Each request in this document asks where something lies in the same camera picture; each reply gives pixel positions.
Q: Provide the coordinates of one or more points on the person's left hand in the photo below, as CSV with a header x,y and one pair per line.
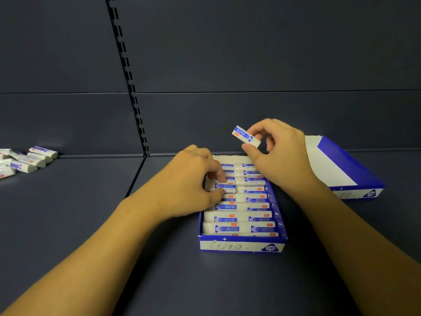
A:
x,y
181,184

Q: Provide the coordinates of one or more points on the person's right hand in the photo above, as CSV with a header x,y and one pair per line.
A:
x,y
286,157

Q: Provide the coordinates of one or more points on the person's left thumb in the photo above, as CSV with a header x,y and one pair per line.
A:
x,y
213,198

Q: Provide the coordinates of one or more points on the person's right middle finger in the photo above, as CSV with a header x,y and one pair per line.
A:
x,y
270,143

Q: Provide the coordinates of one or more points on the person's right thumb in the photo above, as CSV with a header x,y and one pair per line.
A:
x,y
252,156

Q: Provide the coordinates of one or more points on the white eraser with blue sleeve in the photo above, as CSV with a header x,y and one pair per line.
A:
x,y
246,136
227,187

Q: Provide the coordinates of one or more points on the person's left forearm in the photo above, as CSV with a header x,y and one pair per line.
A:
x,y
82,259

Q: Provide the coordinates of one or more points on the person's right forearm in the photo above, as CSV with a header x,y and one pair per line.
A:
x,y
358,253

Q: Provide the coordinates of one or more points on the rows of boxed white erasers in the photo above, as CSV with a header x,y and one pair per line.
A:
x,y
243,217

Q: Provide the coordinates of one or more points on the blue and white cardboard box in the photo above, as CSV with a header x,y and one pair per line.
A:
x,y
241,246

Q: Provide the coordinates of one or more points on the blue and white box lid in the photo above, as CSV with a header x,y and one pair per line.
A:
x,y
342,167

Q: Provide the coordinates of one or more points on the black slotted shelf upright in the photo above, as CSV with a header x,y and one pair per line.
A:
x,y
130,78

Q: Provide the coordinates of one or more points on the loose pile of wrapped erasers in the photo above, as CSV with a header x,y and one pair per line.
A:
x,y
28,160

